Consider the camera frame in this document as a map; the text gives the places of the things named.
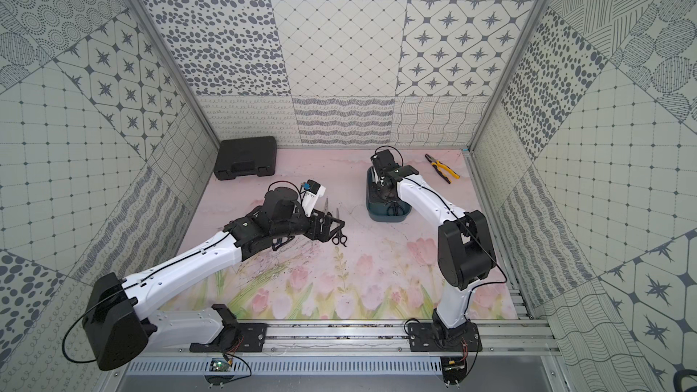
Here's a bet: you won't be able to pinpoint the small black scissors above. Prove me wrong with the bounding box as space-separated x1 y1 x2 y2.
323 197 330 217

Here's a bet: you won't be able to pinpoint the slim black scissors with hook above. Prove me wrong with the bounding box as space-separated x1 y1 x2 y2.
331 208 348 247

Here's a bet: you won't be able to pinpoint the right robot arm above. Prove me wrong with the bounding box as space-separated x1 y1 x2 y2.
370 146 498 332

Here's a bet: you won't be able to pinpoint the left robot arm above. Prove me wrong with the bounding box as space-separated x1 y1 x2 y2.
81 187 345 371

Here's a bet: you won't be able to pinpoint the teal plastic storage box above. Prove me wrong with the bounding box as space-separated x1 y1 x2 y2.
366 168 412 223

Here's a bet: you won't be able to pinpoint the yellow black pliers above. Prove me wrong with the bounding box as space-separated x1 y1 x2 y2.
425 154 460 184

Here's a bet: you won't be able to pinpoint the black plastic tool case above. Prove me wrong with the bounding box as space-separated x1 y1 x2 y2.
213 136 278 181

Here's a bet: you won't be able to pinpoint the pink floral table mat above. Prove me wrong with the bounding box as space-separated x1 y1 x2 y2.
149 148 518 321

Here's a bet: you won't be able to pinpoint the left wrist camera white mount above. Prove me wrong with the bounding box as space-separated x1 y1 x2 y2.
301 180 326 217

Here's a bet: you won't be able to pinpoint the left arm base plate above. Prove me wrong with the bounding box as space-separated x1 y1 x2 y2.
189 304 269 353

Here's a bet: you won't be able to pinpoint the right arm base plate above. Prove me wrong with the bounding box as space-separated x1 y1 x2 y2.
404 320 483 352

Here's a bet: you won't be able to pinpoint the white slotted cable duct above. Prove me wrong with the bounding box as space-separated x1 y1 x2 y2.
126 355 441 376

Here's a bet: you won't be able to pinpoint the aluminium rail frame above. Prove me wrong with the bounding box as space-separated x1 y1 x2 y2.
145 308 559 356

